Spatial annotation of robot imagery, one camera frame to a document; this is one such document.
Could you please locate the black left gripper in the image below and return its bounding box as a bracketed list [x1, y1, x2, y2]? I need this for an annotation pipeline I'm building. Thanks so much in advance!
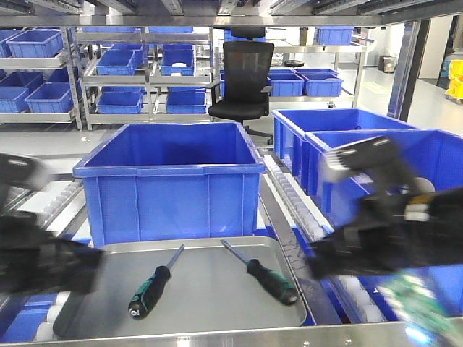
[1, 212, 103, 294]

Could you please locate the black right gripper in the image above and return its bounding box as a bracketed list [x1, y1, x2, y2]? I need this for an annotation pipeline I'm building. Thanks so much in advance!
[305, 191, 438, 280]

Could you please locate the green black screwdriver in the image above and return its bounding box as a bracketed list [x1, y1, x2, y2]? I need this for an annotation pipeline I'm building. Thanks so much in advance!
[128, 244, 184, 320]
[221, 239, 299, 306]

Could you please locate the blue bin behind tray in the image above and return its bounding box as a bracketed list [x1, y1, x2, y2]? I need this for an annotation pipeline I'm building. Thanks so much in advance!
[73, 123, 266, 248]

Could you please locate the steel tray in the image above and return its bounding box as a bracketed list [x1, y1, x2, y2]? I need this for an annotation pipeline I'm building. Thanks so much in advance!
[54, 238, 307, 340]

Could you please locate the green circuit board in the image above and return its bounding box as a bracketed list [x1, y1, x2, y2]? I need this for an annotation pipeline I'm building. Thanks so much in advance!
[378, 272, 459, 340]

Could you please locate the blue bin at right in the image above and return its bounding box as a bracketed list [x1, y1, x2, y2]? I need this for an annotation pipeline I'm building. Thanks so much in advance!
[306, 129, 462, 227]

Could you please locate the blue bin far right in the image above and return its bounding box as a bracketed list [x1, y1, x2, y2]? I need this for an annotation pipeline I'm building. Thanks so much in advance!
[270, 107, 417, 181]

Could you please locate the black office chair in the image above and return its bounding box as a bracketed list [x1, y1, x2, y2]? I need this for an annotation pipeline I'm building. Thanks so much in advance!
[208, 27, 274, 124]

